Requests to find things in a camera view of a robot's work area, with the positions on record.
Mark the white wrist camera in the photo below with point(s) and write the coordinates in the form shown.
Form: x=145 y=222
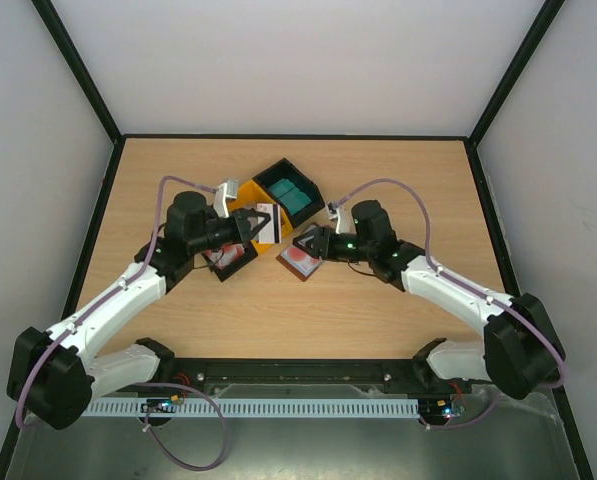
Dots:
x=225 y=193
x=340 y=217

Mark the black cage frame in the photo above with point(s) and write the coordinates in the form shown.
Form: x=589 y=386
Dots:
x=59 y=33

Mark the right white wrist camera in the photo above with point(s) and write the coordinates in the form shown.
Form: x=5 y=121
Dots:
x=340 y=217

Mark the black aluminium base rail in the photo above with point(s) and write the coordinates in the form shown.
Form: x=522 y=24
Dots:
x=298 y=372

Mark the stack of red-white cards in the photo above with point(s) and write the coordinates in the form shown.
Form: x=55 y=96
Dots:
x=225 y=256

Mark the white card with magnetic stripe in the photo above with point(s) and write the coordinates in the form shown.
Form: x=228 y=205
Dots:
x=270 y=223

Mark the black bin with teal cards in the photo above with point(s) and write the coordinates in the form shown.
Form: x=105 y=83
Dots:
x=285 y=169

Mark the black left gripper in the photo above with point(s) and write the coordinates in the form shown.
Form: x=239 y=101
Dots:
x=241 y=229

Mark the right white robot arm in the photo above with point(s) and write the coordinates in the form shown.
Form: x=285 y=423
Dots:
x=518 y=349

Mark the red-white credit card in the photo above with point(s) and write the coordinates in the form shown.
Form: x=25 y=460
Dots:
x=302 y=264

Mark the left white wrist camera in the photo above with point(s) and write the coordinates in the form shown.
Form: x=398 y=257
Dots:
x=225 y=193

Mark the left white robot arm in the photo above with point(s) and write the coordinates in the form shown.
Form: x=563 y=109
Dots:
x=191 y=227

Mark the brown leather card holder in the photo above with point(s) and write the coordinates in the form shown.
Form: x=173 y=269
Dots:
x=284 y=263

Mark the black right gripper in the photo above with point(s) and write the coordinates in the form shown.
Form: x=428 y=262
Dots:
x=321 y=242

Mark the light blue slotted cable duct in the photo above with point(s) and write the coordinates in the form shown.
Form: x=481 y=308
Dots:
x=125 y=407

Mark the stack of teal cards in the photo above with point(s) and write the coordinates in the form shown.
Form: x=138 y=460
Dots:
x=290 y=196

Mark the black bin with red cards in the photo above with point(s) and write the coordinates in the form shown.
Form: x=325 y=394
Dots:
x=223 y=275

